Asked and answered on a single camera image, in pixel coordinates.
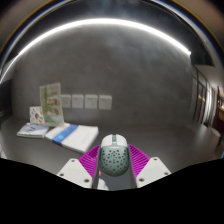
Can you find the white book with blue stripe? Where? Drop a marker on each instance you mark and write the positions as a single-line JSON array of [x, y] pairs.
[[75, 136]]

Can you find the green menu sheet in clear stand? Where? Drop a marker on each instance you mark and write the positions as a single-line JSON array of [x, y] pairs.
[[51, 105]]

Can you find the dark-framed glass partition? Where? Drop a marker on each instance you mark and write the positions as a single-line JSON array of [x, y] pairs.
[[203, 100]]

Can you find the mint green perforated computer mouse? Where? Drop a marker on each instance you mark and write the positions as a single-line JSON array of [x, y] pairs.
[[114, 158]]

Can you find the small colourful printed card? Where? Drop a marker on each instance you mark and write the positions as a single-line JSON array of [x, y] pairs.
[[36, 115]]

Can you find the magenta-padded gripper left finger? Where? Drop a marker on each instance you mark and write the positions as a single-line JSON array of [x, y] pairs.
[[75, 171]]

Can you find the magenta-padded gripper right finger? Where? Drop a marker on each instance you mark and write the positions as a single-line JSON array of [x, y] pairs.
[[153, 170]]

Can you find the long white ceiling light strip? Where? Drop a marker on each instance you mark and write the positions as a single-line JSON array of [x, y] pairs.
[[100, 21]]

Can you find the grey striped booklet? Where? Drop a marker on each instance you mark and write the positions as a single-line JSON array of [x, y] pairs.
[[32, 130]]

